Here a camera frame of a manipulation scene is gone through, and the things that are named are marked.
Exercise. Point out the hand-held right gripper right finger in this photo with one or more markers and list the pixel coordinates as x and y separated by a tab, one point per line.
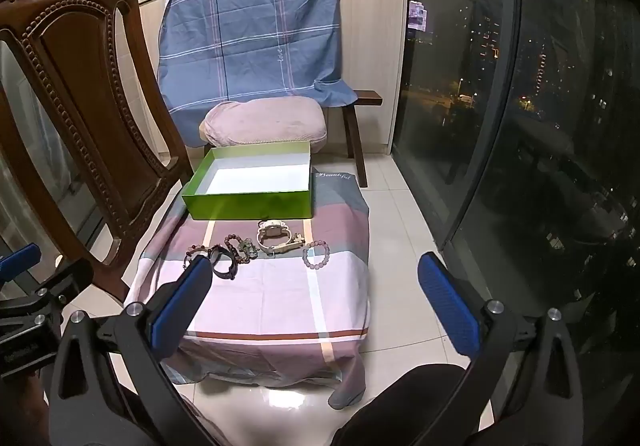
447	301

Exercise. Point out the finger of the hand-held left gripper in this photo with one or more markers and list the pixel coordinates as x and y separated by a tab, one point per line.
20	258
65	278

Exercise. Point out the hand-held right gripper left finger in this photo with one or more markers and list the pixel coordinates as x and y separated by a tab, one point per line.
180	298

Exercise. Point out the black wrist band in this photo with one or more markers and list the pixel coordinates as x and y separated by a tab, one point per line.
222	271

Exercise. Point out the white wrist watch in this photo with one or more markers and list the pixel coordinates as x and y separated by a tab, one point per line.
272	230

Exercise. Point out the green cardboard box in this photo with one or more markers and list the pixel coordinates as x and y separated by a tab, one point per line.
250	201

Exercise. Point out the pink striped table cloth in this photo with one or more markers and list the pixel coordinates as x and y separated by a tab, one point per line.
280	296

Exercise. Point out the person's right leg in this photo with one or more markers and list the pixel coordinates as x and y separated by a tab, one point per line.
400	406

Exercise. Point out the carved wooden chair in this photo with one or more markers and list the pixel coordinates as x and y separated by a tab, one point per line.
75	126

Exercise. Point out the glass balcony window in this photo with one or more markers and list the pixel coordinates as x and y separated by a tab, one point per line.
525	126

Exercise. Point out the dark wooden bench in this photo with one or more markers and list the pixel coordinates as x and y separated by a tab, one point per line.
357	126

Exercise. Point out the pink pillow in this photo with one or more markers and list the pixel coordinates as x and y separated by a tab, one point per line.
265	121

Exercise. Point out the blue plaid cloth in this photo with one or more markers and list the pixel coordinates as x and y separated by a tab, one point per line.
250	36

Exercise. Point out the paper note on window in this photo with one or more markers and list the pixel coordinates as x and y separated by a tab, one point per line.
417	16

